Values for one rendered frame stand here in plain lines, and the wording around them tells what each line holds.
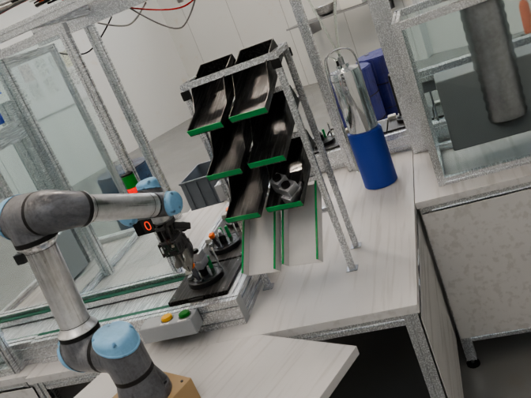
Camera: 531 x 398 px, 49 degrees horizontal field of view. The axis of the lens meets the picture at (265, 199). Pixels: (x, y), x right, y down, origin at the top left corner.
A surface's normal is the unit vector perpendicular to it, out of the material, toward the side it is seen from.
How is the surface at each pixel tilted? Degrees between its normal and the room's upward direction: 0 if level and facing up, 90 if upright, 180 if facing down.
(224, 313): 90
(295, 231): 45
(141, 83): 90
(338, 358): 0
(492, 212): 90
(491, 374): 0
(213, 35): 90
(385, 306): 0
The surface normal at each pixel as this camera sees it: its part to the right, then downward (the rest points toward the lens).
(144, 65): 0.75, -0.07
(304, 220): -0.52, -0.31
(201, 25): -0.56, 0.47
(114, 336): -0.24, -0.88
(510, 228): -0.22, 0.40
